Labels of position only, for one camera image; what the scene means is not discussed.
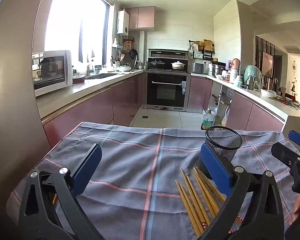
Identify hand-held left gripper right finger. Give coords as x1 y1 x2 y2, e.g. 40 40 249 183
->
200 144 284 240

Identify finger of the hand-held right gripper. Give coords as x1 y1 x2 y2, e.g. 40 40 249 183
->
271 142 300 194
288 130 300 153

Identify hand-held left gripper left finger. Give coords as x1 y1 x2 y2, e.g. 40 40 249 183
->
18 144 103 240

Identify black mesh holder cup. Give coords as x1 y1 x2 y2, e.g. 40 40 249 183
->
196 126 243 180

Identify bundle of wooden chopsticks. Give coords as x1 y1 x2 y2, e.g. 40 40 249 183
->
175 166 243 238

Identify grey plaid cloth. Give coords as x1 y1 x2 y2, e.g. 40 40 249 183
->
6 121 300 240

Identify cooking oil bottle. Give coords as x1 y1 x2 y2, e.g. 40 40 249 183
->
201 109 214 130

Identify white bowl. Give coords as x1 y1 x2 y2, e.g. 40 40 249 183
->
260 89 277 98

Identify pink kitchen base cabinets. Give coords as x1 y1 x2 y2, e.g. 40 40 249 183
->
41 72 144 148
189 76 285 132

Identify green fan in plastic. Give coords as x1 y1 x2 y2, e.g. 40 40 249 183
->
244 65 263 90

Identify built-in black oven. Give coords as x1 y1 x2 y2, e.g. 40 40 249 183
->
147 72 191 109

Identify kitchen sink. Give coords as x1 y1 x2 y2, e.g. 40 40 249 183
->
86 73 118 80

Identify steel steamer pot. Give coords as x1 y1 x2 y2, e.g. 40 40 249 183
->
211 64 225 77

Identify steel rice cooker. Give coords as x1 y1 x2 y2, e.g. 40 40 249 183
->
192 62 205 75

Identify white microwave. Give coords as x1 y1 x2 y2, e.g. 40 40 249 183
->
32 50 73 97

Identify white casserole pot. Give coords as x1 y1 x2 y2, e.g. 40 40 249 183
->
171 60 188 70

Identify black cooking pot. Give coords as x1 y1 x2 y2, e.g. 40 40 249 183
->
149 59 165 69

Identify steel range hood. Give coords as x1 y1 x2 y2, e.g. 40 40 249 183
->
147 49 190 73

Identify hanging utensil rack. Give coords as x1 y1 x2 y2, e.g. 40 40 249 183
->
111 37 138 70

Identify kitchen window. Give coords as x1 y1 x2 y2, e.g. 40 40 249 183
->
44 0 113 65

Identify white water heater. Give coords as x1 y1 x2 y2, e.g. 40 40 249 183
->
116 10 130 36

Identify framed wall picture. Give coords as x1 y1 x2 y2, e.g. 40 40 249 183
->
262 51 274 77

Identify black wall shelf rack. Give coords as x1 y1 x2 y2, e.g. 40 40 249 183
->
189 40 215 60

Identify pink wall cabinet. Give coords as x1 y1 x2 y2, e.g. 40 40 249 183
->
126 6 155 30

